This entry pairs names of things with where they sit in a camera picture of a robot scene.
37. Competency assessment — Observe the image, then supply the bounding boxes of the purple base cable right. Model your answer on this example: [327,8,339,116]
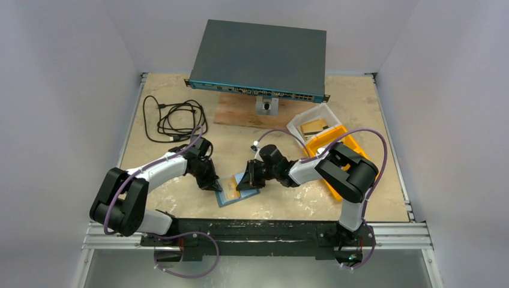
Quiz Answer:
[340,222,379,271]

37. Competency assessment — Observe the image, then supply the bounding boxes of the aluminium frame rail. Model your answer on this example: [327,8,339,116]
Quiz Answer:
[82,223,433,250]

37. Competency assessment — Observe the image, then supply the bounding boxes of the yellow bin middle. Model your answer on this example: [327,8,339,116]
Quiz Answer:
[306,125,367,157]

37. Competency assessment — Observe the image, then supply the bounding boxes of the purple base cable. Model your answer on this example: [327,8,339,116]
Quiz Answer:
[340,222,379,271]
[152,231,221,279]

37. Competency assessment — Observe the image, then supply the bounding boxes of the wooden board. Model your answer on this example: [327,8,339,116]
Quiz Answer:
[214,93,316,129]

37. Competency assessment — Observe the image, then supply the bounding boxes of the blue card holder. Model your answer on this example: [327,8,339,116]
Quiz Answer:
[215,172,260,208]

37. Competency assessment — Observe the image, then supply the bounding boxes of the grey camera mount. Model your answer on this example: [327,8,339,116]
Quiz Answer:
[255,95,279,116]

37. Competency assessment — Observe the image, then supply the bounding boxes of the black coiled cable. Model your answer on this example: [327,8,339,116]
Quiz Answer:
[142,95,208,144]

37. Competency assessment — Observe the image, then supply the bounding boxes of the grey network switch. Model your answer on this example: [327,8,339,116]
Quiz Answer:
[184,19,330,103]

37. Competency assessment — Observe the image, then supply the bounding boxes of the yellow bin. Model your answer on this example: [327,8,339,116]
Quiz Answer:
[315,142,379,203]
[306,125,367,157]

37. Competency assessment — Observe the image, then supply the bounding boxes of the yellow bin front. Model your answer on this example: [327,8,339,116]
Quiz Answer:
[315,142,379,203]

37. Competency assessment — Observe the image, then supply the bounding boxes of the gold cards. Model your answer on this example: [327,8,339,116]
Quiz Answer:
[298,119,329,139]

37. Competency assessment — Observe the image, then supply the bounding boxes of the gold card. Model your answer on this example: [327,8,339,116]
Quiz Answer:
[220,176,241,202]

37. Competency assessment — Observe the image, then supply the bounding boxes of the white plastic bin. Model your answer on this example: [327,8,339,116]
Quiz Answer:
[286,103,342,145]

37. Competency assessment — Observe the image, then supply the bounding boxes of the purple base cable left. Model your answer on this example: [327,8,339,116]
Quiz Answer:
[152,231,221,279]

